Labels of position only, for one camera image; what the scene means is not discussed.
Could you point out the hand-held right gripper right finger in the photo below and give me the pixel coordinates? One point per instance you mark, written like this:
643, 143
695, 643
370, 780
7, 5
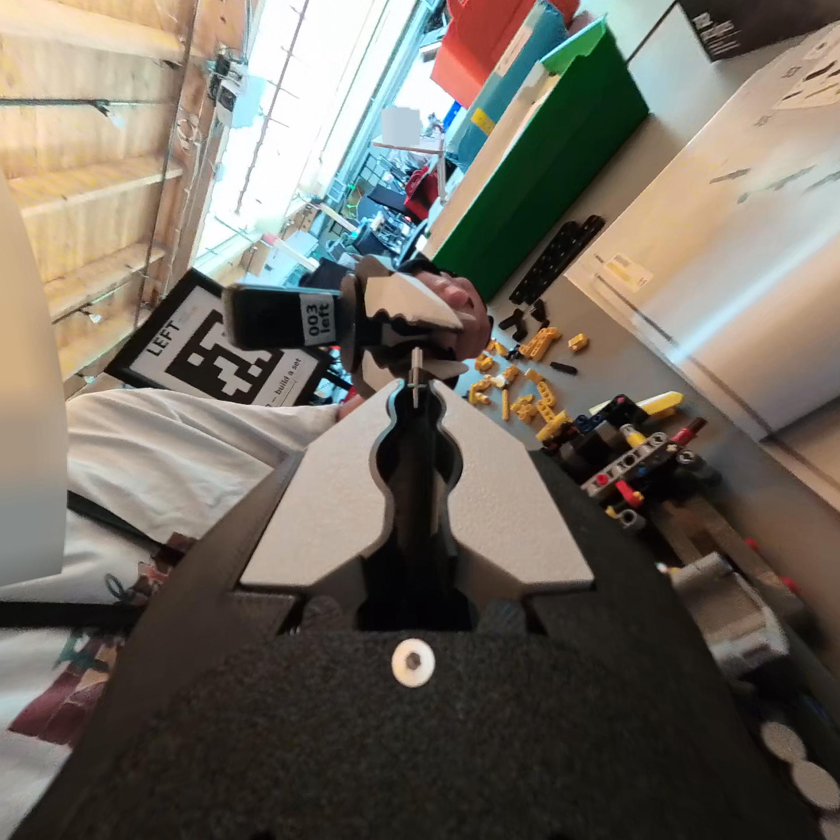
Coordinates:
518, 518

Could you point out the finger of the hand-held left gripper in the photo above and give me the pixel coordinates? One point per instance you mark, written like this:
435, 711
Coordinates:
426, 369
413, 298

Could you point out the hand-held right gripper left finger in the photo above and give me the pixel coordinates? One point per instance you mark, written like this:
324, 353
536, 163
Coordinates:
315, 518

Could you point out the grey lego axle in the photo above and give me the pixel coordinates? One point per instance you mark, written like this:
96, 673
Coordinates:
416, 374

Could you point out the pile of yellow black lego pieces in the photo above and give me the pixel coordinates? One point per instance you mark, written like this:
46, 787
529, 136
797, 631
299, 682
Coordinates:
531, 374

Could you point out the lego car chassis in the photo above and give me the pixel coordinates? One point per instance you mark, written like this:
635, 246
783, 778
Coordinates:
656, 472

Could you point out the lego instruction booklet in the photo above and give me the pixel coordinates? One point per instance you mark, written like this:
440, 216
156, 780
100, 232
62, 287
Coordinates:
722, 262

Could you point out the long black lego beam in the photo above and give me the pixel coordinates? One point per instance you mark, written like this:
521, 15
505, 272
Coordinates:
574, 239
544, 266

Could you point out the yellow car lego box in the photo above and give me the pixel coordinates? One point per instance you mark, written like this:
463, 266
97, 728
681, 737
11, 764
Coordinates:
741, 26

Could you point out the person's left hand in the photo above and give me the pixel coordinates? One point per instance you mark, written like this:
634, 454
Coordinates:
469, 315

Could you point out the white printed sign board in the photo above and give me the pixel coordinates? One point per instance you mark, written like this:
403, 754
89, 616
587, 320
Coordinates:
197, 348

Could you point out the red bag on chair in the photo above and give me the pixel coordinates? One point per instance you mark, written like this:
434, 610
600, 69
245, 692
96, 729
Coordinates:
421, 193

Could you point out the flat white paper bag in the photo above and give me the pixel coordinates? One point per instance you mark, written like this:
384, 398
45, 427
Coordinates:
485, 164

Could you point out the green plastic bin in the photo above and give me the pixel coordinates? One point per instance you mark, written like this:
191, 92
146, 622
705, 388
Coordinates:
558, 144

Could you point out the orange tote bag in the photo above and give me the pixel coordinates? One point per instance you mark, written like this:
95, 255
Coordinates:
479, 46

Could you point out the blue plastic package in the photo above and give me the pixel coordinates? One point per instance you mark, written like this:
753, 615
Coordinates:
518, 59

